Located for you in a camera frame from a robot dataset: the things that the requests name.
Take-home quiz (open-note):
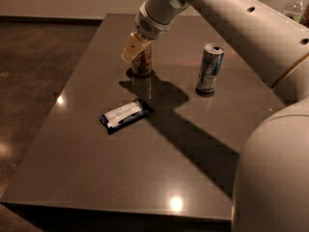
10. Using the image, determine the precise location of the blue white snack bar wrapper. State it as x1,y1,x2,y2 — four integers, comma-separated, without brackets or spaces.
99,99,154,134

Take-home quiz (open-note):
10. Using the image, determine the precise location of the orange soda can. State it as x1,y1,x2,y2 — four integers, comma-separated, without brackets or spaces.
131,45,152,77

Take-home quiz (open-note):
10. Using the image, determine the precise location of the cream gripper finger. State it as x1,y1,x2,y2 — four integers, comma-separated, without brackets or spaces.
122,32,151,63

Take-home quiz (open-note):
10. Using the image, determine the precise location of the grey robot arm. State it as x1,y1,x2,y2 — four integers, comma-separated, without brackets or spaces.
123,0,309,232

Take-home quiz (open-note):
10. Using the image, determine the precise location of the silver blue energy drink can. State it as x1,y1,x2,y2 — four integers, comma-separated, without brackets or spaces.
196,43,224,94

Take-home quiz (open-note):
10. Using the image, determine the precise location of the clear plastic water bottle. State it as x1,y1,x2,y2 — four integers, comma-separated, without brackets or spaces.
282,0,304,22

